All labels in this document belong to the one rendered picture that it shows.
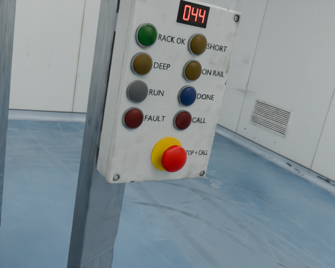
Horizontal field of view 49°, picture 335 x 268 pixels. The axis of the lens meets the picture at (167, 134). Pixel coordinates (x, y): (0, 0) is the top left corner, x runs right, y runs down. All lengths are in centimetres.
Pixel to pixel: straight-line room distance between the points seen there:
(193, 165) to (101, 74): 20
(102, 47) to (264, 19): 412
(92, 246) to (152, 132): 23
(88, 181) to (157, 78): 20
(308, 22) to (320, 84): 67
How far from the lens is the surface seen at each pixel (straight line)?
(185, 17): 50
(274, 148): 427
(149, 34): 47
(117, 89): 49
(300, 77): 410
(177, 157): 51
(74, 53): 416
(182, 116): 52
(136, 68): 47
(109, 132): 51
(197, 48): 51
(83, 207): 61
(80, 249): 63
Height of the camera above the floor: 113
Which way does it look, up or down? 15 degrees down
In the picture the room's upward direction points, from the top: 11 degrees clockwise
